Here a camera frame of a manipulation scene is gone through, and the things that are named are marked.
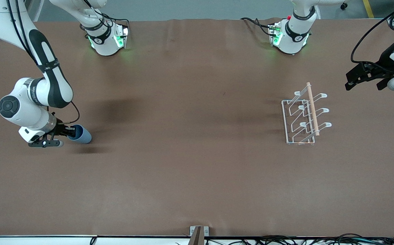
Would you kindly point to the grey metal bracket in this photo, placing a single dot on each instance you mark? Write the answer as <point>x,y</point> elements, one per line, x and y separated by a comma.
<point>206,231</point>

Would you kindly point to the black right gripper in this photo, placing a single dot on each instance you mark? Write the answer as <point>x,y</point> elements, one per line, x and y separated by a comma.
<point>61,129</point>

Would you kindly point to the brown paper table cover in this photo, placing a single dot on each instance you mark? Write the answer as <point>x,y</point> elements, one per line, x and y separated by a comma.
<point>197,153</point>

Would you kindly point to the black chair caster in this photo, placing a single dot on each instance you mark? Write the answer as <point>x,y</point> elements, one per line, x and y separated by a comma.
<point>344,5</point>

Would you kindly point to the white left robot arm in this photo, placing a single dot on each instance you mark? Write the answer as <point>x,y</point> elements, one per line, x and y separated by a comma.
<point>294,34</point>

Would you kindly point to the brown post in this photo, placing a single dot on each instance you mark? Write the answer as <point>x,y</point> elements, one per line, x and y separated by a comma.
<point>197,238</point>

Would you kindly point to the blue plastic cup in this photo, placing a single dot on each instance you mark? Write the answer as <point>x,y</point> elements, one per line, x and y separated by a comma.
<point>83,135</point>

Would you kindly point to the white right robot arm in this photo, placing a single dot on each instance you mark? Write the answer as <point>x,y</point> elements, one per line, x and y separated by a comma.
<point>30,112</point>

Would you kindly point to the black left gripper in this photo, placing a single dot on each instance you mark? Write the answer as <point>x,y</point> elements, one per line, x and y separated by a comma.
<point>384,63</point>

